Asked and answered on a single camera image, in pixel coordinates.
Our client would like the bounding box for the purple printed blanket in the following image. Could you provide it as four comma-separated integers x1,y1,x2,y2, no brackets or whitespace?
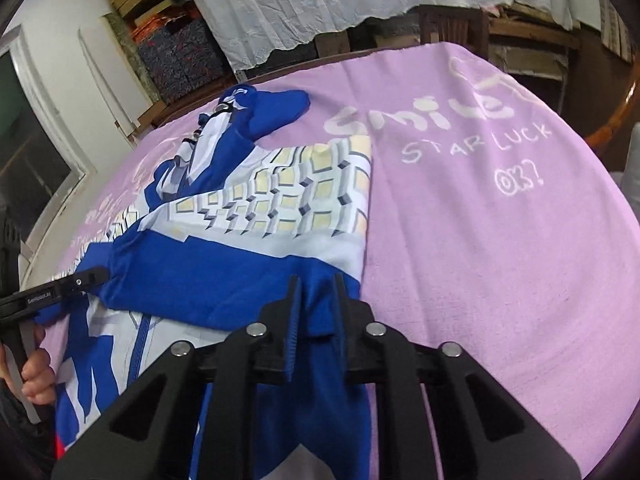
20,40,640,480

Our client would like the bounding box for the white wall board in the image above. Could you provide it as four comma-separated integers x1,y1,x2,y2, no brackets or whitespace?
77,14,143,136

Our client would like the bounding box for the white framed window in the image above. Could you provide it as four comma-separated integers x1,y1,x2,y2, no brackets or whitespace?
0,27,96,221

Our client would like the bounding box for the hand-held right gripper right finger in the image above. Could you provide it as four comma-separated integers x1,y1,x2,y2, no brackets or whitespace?
332,274,583,480

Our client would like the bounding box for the blue white red jacket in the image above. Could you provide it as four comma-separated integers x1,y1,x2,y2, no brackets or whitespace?
37,85,376,480

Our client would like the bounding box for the person's left hand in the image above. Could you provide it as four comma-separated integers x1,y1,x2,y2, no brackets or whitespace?
2,324,57,407

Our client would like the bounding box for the stack of folded patterned fabrics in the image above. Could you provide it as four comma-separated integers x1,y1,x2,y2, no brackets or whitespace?
134,16,236,107

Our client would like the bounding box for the person's left forearm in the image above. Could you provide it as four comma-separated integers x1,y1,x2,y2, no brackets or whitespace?
0,380,60,480

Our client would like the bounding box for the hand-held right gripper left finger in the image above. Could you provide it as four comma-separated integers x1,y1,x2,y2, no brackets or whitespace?
50,275,306,480

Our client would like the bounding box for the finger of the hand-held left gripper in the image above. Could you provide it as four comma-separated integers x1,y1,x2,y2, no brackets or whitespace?
27,267,110,307

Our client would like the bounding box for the wooden bench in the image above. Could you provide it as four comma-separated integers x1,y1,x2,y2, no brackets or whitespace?
489,0,583,78

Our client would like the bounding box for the dark wooden chair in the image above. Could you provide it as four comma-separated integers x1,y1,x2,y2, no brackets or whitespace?
417,5,491,58

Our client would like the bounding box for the white lace cloth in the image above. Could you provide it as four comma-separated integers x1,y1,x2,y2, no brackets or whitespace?
177,0,601,73

